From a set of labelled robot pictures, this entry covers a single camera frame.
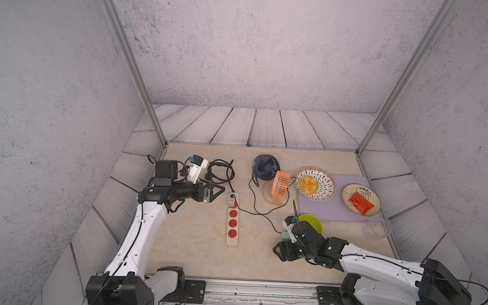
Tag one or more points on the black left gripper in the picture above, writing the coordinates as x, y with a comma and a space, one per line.
206, 197

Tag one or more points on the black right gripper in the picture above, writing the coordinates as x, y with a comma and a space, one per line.
288, 255

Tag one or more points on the green usb power adapter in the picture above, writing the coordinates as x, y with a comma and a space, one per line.
285, 236

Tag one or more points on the orange desk fan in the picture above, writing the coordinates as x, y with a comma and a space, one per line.
275, 191

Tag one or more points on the white red power strip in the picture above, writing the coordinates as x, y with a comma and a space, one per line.
232, 233

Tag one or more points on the pink usb power adapter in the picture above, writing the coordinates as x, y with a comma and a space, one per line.
232, 202

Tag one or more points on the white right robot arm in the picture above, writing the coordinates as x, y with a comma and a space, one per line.
371, 278

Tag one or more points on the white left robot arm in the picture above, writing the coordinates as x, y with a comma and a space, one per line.
124, 281

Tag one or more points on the dark blue desk fan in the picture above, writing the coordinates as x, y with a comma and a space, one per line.
264, 167

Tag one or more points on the green plastic bowl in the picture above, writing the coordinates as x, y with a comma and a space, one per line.
313, 221

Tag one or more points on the purple tray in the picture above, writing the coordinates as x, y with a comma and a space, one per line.
336, 209

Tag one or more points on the patterned ceramic plate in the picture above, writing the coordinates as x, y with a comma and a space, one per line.
327, 185

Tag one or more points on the yellow bread bun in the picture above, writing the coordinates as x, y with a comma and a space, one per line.
309, 185

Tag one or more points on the beige small plate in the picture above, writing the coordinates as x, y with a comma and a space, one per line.
365, 192

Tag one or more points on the red snack packet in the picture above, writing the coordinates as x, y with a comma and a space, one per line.
362, 204

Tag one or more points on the clear drinking glass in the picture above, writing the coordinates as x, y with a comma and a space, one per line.
376, 230

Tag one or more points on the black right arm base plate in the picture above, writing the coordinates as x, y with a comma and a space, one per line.
340, 298

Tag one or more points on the aluminium mounting rail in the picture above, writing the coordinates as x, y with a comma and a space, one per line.
261, 296

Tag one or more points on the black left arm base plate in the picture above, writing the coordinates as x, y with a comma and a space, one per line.
189, 292

